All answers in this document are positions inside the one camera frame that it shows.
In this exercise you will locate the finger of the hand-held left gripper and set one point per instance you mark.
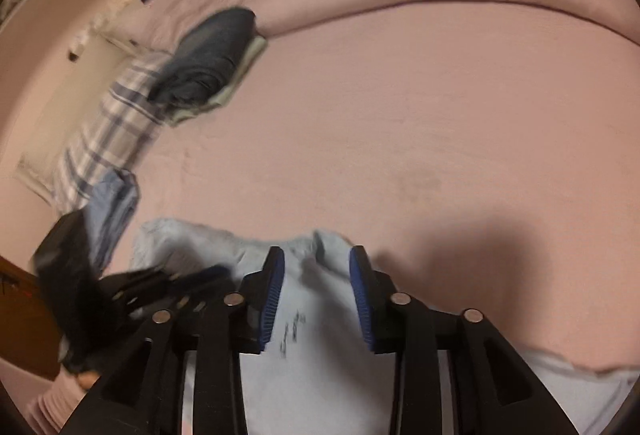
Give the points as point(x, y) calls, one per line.
point(185, 302)
point(150, 280)

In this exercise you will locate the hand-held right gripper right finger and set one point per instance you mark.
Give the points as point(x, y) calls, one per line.
point(361, 300)

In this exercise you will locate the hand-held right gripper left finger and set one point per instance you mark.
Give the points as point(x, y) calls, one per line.
point(272, 295)

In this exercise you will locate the light blue denim pants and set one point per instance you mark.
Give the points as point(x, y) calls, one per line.
point(310, 365)

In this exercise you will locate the person's left forearm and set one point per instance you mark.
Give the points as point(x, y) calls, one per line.
point(47, 407)

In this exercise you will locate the brown wooden furniture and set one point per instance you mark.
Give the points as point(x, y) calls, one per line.
point(25, 315)

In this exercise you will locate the blue cloth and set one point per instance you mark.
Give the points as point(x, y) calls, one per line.
point(112, 215)

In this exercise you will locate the plaid pillow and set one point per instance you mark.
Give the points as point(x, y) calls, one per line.
point(115, 130)

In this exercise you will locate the pink bed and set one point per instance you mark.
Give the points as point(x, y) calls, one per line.
point(400, 115)

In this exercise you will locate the folded pale green cloth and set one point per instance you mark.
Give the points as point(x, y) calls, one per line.
point(240, 75)

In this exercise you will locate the folded dark blue garment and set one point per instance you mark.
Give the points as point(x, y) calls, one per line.
point(210, 55)

